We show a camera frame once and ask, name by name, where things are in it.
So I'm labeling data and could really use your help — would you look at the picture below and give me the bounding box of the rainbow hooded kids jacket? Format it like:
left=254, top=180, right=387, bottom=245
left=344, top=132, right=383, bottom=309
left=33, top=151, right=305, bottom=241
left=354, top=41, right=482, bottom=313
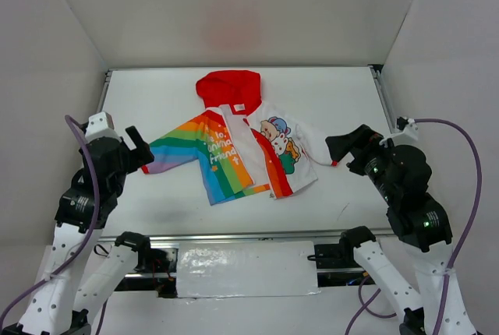
left=142, top=70, right=338, bottom=205

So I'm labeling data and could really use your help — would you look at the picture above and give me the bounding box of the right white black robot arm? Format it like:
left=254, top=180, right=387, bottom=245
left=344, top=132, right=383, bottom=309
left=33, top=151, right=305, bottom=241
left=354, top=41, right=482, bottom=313
left=326, top=118, right=477, bottom=334

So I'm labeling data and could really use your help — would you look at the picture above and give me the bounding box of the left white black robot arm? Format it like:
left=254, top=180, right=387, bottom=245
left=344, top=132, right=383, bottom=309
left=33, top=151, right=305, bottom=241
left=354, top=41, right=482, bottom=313
left=1, top=123, right=153, bottom=334

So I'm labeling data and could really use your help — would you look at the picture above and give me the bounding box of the white foil-taped panel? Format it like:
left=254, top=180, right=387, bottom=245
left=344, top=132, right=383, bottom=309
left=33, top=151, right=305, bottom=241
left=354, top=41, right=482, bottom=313
left=176, top=241, right=320, bottom=298

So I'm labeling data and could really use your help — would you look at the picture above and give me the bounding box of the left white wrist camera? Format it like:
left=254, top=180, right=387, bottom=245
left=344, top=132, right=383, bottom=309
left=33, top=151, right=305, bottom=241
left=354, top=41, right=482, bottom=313
left=85, top=111, right=117, bottom=141

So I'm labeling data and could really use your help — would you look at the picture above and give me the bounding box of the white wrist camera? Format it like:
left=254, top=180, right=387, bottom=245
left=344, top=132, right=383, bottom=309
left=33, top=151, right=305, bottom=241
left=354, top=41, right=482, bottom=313
left=85, top=111, right=117, bottom=141
left=380, top=117, right=419, bottom=147

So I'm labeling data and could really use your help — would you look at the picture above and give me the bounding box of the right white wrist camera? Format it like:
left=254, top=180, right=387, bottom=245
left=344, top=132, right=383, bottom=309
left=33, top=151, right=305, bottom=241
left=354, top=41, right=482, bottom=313
left=380, top=117, right=419, bottom=147

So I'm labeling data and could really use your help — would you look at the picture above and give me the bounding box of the aluminium table frame rail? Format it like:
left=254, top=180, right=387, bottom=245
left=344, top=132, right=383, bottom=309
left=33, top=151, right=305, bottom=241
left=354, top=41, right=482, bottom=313
left=368, top=64, right=398, bottom=132

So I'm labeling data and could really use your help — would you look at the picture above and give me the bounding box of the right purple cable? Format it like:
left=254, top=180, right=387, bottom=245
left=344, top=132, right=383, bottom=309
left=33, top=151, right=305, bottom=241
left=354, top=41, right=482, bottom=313
left=345, top=118, right=483, bottom=335

